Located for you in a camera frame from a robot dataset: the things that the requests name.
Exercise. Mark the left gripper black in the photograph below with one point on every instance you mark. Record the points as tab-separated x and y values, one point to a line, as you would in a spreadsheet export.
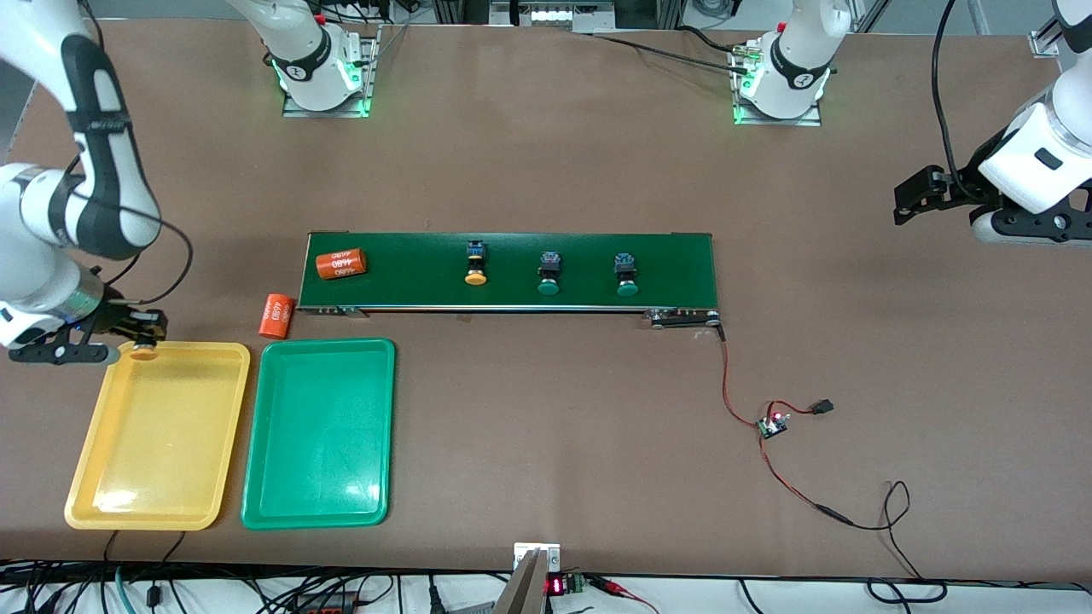
962	186

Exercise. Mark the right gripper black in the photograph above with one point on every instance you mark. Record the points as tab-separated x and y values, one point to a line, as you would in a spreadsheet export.
112	320

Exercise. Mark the yellow push button switch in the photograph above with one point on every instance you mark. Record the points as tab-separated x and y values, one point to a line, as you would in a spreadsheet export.
475	277
143	352

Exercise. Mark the orange 4680 cylinder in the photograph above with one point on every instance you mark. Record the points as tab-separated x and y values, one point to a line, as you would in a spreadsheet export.
341	263
275	316

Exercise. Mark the green push button switch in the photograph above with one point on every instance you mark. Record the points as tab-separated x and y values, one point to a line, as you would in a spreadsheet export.
627	288
548	287

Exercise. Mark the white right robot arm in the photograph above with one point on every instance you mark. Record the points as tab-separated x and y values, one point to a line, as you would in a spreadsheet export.
102	170

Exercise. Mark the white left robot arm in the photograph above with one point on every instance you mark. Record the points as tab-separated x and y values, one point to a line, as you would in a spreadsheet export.
1041	145

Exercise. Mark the yellow plastic tray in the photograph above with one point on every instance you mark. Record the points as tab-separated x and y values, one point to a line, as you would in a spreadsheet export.
153	435

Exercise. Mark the green plastic tray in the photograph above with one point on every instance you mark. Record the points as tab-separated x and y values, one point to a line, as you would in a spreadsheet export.
320	435

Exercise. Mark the black plug on red lead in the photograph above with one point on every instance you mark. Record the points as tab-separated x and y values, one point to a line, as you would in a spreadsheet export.
821	407

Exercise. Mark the green belt conveyor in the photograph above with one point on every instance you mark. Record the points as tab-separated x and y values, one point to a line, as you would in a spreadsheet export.
409	273

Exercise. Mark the small controller board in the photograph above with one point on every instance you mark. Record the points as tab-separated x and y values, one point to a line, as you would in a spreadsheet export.
772	426

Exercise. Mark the red black power lead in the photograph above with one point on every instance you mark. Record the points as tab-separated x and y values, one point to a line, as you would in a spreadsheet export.
832	514

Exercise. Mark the red power strip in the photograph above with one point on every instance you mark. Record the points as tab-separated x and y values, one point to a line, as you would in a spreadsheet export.
328	607

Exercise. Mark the red digit display module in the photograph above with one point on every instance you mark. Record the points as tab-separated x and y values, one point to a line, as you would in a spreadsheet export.
556	586

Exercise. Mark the red clip lead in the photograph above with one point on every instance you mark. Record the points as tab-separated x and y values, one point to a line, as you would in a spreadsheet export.
610	587

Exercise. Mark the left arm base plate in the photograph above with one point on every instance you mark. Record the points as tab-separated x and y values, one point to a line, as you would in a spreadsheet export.
810	119

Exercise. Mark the aluminium profile post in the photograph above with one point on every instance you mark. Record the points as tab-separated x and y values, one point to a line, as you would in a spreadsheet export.
1042	44

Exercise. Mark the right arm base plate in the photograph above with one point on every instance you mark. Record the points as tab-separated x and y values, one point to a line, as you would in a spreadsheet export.
368	77

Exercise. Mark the silver equipment frame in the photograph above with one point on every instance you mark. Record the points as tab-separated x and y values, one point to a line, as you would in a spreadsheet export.
554	13

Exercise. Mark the grey metal camera mount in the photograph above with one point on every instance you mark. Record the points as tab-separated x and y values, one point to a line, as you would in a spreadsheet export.
525	588

